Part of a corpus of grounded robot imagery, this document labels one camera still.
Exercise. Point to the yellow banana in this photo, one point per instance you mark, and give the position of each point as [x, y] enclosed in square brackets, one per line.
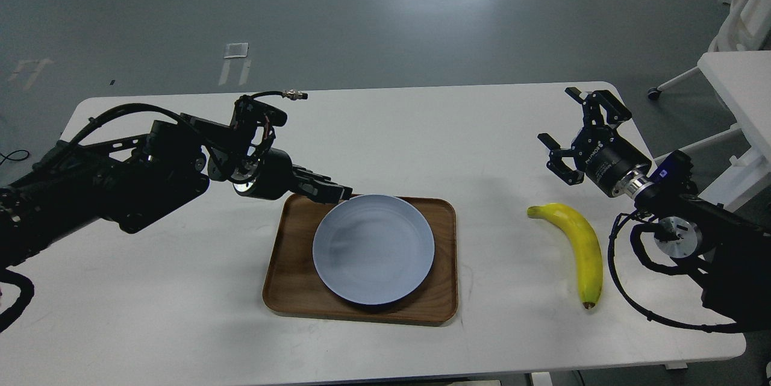
[585, 246]

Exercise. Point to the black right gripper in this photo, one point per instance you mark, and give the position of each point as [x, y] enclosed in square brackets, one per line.
[599, 152]

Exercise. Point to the white side table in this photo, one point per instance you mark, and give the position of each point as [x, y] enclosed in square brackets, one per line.
[741, 79]

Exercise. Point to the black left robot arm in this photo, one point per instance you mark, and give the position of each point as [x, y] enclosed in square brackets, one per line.
[137, 163]

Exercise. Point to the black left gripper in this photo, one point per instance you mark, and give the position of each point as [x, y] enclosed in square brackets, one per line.
[278, 176]

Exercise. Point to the brown wooden tray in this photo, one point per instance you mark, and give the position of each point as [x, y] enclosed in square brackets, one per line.
[293, 288]

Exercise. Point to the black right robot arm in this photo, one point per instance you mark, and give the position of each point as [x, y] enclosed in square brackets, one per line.
[677, 233]

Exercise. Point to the light blue plate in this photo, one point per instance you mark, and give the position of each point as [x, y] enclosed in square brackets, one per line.
[373, 249]

